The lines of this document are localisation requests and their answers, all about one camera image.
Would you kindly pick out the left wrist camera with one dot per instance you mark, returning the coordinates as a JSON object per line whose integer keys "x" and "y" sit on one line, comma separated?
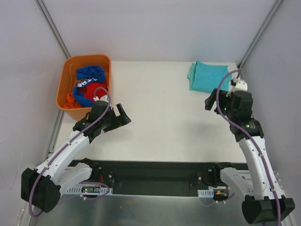
{"x": 104, "y": 98}

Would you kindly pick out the orange t shirt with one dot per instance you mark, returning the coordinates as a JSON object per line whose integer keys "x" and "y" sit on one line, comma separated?
{"x": 71, "y": 103}

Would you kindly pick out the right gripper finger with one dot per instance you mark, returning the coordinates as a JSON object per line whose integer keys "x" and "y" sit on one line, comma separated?
{"x": 217, "y": 109}
{"x": 209, "y": 102}

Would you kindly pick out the folded teal t shirt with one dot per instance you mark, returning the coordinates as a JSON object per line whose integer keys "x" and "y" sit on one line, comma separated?
{"x": 191, "y": 75}

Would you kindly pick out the white cable duct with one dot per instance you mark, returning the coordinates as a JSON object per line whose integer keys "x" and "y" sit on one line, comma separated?
{"x": 89, "y": 190}
{"x": 209, "y": 193}

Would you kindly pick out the aluminium corner post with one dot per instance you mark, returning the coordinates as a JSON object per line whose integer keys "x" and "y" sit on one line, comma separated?
{"x": 268, "y": 18}
{"x": 53, "y": 28}

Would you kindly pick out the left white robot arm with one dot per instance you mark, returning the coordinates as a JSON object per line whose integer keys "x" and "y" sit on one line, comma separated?
{"x": 43, "y": 186}

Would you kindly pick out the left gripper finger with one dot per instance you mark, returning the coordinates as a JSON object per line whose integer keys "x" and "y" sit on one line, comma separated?
{"x": 123, "y": 117}
{"x": 110, "y": 127}

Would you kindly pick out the orange plastic bin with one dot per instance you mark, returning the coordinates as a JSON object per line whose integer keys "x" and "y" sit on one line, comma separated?
{"x": 68, "y": 80}

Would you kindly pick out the left aluminium corner post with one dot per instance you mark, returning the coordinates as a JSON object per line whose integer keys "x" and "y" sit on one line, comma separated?
{"x": 53, "y": 28}

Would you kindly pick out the right white cable duct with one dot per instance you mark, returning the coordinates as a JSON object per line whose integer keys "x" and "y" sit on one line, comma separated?
{"x": 209, "y": 193}

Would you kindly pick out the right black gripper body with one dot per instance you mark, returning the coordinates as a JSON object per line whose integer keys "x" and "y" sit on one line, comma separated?
{"x": 218, "y": 103}

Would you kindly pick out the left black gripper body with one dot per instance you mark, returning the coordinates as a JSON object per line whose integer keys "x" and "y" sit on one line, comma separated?
{"x": 115, "y": 120}

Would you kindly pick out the left white cable duct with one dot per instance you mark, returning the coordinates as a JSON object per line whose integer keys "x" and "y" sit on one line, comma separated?
{"x": 89, "y": 190}

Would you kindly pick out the right aluminium corner post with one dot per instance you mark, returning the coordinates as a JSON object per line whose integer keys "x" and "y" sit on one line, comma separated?
{"x": 268, "y": 18}

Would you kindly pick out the royal blue t shirt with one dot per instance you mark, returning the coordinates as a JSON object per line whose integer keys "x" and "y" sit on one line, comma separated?
{"x": 90, "y": 82}

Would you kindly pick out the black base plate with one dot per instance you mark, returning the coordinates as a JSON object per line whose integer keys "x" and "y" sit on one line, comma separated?
{"x": 155, "y": 178}

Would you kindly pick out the light blue t shirt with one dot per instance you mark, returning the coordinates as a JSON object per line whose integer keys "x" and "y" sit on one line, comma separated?
{"x": 207, "y": 77}

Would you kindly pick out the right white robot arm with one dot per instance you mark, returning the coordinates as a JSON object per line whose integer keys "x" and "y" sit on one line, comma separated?
{"x": 263, "y": 200}

